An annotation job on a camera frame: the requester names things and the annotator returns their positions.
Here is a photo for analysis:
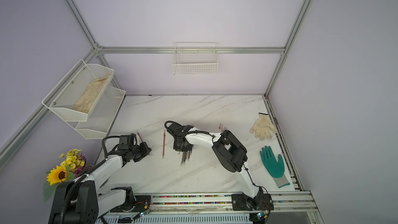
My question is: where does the red pencil with orange cap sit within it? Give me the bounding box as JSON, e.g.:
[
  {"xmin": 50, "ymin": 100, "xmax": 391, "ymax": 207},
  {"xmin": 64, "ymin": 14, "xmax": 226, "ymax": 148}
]
[{"xmin": 162, "ymin": 130, "xmax": 166, "ymax": 159}]

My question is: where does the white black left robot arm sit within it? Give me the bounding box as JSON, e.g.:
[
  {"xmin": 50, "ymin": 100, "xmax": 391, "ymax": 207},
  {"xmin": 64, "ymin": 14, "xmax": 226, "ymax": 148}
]
[{"xmin": 48, "ymin": 133, "xmax": 151, "ymax": 224}]

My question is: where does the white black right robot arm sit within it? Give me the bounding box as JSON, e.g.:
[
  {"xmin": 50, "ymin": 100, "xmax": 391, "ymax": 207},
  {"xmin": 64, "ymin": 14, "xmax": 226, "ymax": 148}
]
[{"xmin": 164, "ymin": 120, "xmax": 274, "ymax": 213}]

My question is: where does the dark glass vase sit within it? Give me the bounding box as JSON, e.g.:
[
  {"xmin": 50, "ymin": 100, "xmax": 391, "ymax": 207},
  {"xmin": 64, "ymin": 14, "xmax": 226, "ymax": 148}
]
[{"xmin": 75, "ymin": 164, "xmax": 94, "ymax": 177}]

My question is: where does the artificial sunflower bouquet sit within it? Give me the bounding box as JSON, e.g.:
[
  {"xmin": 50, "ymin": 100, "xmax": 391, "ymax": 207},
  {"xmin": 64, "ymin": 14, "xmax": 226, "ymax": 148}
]
[{"xmin": 43, "ymin": 149, "xmax": 86, "ymax": 202}]

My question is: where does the cream knitted work glove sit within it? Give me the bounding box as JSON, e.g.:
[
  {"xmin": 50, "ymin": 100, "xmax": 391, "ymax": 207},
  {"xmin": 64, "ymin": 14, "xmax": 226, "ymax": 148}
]
[{"xmin": 249, "ymin": 113, "xmax": 277, "ymax": 140}]

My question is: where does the green rubber work glove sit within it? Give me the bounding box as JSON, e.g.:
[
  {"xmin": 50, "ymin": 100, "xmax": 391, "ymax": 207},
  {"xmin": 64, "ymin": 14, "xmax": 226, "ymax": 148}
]
[{"xmin": 260, "ymin": 146, "xmax": 290, "ymax": 188}]

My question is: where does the black coiled camera cable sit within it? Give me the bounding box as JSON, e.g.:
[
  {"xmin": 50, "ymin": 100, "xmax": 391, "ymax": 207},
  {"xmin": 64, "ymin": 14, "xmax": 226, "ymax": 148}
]
[{"xmin": 164, "ymin": 120, "xmax": 187, "ymax": 138}]

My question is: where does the white mesh wall shelf lower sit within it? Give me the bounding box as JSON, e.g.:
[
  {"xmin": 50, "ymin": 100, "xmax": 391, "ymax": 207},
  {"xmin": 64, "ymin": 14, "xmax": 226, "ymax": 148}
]
[{"xmin": 75, "ymin": 86, "xmax": 125, "ymax": 140}]

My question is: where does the white mesh wall shelf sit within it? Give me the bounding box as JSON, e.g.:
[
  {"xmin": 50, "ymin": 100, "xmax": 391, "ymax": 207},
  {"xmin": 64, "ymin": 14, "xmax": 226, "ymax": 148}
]
[
  {"xmin": 75, "ymin": 86, "xmax": 125, "ymax": 140},
  {"xmin": 41, "ymin": 59, "xmax": 114, "ymax": 122}
]

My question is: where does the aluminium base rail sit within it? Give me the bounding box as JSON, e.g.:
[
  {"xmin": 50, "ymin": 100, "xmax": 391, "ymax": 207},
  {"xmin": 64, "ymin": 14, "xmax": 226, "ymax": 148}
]
[{"xmin": 96, "ymin": 191, "xmax": 319, "ymax": 224}]

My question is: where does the white mesh wall shelf upper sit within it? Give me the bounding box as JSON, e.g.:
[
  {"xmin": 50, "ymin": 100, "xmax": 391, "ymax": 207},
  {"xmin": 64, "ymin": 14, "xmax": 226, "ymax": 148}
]
[{"xmin": 41, "ymin": 59, "xmax": 114, "ymax": 122}]

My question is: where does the white wire wall basket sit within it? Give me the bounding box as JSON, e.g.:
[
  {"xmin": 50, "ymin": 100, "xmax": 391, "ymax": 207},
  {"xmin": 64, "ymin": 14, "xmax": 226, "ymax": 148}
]
[{"xmin": 172, "ymin": 42, "xmax": 218, "ymax": 75}]

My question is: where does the aluminium frame profile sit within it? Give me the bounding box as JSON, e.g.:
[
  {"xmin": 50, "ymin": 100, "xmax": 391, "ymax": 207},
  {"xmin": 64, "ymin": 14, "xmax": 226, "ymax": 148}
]
[{"xmin": 1, "ymin": 0, "xmax": 313, "ymax": 171}]

